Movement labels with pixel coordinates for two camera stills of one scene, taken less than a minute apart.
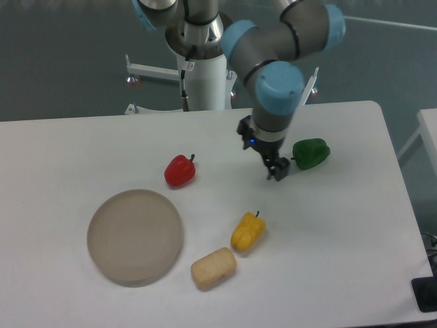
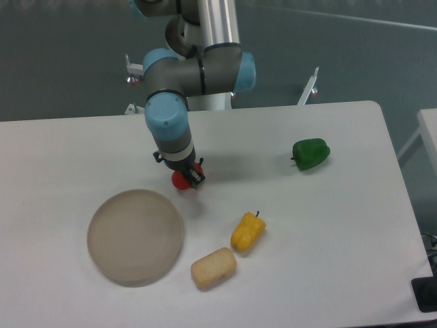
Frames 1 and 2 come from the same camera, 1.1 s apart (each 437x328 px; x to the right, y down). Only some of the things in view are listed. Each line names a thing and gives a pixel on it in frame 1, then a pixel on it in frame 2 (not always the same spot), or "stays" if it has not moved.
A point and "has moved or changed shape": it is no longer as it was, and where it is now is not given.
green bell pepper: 307,153 stays
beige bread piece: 214,268 stays
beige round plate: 134,237 stays
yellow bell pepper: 248,231 stays
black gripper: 269,150 → 193,178
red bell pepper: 180,170 has moved or changed shape
